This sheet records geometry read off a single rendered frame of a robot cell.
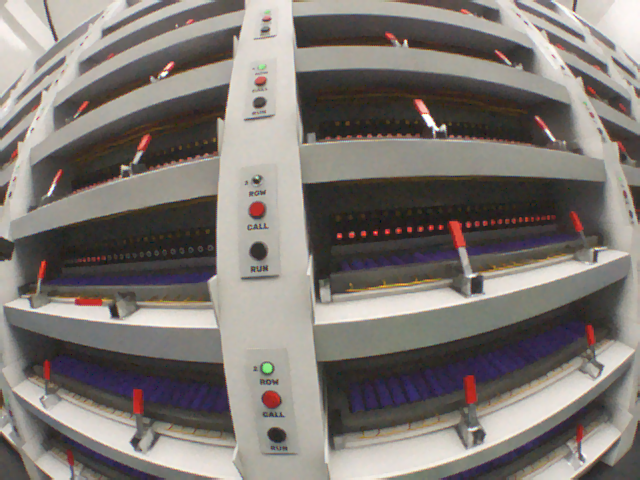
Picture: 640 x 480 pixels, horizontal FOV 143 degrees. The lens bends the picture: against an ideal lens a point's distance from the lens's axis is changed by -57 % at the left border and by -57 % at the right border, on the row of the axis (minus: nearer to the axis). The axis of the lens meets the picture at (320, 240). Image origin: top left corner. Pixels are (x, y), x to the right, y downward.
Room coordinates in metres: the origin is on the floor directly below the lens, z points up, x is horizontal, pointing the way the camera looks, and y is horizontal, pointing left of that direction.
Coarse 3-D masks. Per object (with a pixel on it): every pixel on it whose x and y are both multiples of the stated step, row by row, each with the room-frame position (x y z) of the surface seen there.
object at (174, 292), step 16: (32, 288) 0.31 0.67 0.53; (48, 288) 0.31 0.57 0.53; (64, 288) 0.31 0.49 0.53; (80, 288) 0.30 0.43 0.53; (96, 288) 0.30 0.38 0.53; (112, 288) 0.30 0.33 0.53; (128, 288) 0.30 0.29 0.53; (144, 288) 0.30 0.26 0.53; (160, 288) 0.30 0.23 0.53; (176, 288) 0.30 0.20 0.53; (192, 288) 0.30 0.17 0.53; (208, 288) 0.30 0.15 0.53
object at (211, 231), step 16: (112, 240) 0.39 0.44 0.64; (128, 240) 0.39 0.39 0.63; (144, 240) 0.40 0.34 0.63; (160, 240) 0.40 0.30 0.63; (176, 240) 0.40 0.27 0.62; (192, 240) 0.40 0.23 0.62; (208, 240) 0.40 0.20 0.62; (64, 256) 0.40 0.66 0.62; (80, 256) 0.40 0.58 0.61; (96, 256) 0.41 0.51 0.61; (112, 256) 0.41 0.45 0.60; (144, 256) 0.41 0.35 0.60; (160, 256) 0.41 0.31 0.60; (176, 256) 0.41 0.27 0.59; (192, 256) 0.41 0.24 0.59
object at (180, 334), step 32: (0, 288) 0.24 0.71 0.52; (32, 320) 0.25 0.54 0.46; (64, 320) 0.24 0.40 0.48; (96, 320) 0.24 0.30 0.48; (128, 320) 0.25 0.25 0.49; (160, 320) 0.25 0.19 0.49; (192, 320) 0.26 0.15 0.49; (128, 352) 0.26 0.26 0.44; (160, 352) 0.25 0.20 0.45; (192, 352) 0.25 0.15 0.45
